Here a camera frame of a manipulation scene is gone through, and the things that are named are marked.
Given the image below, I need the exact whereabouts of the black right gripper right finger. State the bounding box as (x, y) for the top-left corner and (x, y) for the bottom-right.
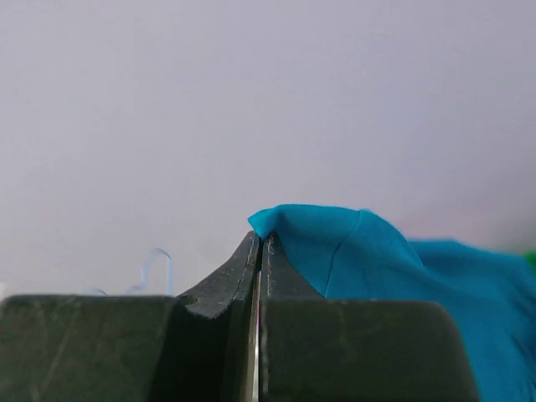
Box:
(259, 234), (480, 401)

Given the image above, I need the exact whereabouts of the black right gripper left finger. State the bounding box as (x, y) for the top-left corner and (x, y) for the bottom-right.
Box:
(1, 233), (259, 401)

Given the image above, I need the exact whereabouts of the blue t shirt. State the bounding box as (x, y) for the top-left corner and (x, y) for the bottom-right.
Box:
(249, 204), (535, 401)

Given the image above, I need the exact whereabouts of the green plastic bin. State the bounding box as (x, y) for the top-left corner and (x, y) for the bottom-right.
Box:
(523, 250), (536, 265)

